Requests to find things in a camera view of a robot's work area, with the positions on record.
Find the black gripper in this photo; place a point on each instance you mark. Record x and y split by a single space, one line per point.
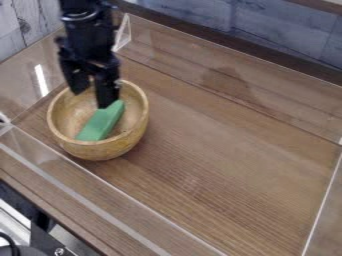
86 51

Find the green rectangular block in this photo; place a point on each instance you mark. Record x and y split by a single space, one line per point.
102 122

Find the wooden bowl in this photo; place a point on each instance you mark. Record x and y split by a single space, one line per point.
133 131

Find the clear acrylic corner bracket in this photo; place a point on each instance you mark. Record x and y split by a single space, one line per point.
124 34

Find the clear acrylic enclosure wall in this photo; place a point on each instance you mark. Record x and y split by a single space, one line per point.
236 175

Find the black metal table bracket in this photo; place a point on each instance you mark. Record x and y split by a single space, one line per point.
42 240

